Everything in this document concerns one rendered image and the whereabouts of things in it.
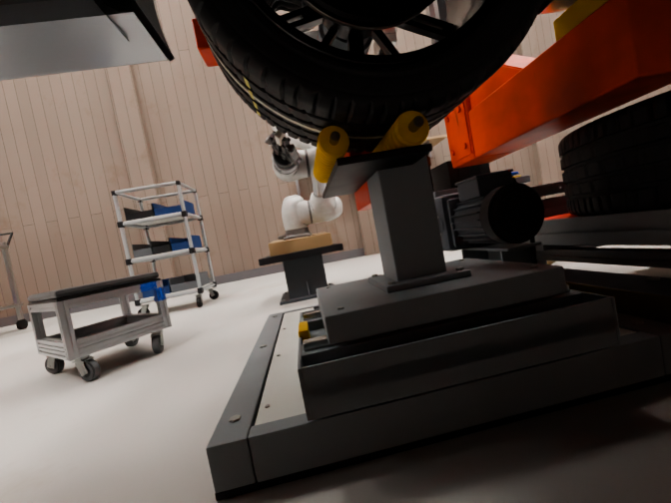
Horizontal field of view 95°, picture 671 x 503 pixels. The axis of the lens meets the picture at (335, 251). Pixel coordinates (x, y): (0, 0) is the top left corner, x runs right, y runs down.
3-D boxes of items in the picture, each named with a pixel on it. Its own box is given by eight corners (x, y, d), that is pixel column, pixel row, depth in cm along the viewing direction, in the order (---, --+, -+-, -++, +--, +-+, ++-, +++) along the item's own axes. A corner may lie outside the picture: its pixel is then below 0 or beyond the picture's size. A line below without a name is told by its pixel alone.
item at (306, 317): (309, 428, 43) (296, 361, 43) (306, 344, 79) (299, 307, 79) (622, 349, 48) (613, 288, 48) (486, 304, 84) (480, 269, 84)
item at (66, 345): (42, 375, 128) (24, 295, 126) (137, 342, 157) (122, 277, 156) (77, 388, 103) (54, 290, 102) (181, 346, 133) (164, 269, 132)
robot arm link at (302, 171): (269, 148, 109) (305, 144, 110) (273, 160, 125) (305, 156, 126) (273, 179, 109) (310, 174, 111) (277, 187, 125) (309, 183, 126)
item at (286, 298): (275, 295, 228) (267, 255, 226) (340, 281, 233) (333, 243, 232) (268, 309, 178) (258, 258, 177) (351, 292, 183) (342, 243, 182)
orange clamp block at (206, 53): (237, 44, 70) (197, 49, 69) (244, 64, 78) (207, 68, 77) (231, 12, 70) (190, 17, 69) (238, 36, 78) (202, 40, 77)
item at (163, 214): (135, 320, 234) (106, 191, 230) (160, 308, 276) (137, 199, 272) (207, 306, 240) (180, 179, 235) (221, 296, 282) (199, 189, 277)
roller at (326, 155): (322, 155, 53) (316, 121, 52) (315, 187, 82) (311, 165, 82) (354, 150, 53) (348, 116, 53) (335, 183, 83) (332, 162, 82)
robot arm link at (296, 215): (285, 231, 211) (279, 199, 209) (312, 226, 212) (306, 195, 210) (284, 231, 195) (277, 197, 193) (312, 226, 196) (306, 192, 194)
